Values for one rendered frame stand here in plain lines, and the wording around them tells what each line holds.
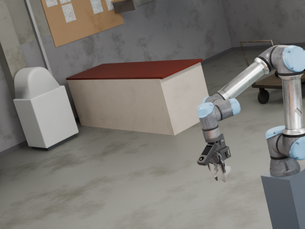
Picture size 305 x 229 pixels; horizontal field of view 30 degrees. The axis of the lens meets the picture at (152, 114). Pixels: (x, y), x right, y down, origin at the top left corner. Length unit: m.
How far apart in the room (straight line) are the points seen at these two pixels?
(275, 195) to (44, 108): 6.22
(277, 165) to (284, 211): 0.24
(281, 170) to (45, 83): 6.35
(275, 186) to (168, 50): 8.63
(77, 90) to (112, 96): 0.97
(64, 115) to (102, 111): 0.61
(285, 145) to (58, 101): 6.48
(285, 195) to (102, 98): 6.26
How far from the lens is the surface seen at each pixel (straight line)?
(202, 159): 2.47
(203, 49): 12.02
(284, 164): 2.86
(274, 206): 2.97
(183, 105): 7.90
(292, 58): 2.61
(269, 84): 7.94
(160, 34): 11.25
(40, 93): 8.76
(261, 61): 2.71
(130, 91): 8.22
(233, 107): 2.51
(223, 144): 2.54
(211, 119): 2.46
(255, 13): 12.00
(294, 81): 2.65
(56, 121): 8.88
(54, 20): 9.88
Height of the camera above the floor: 2.37
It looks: 15 degrees down
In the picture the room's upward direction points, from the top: 15 degrees counter-clockwise
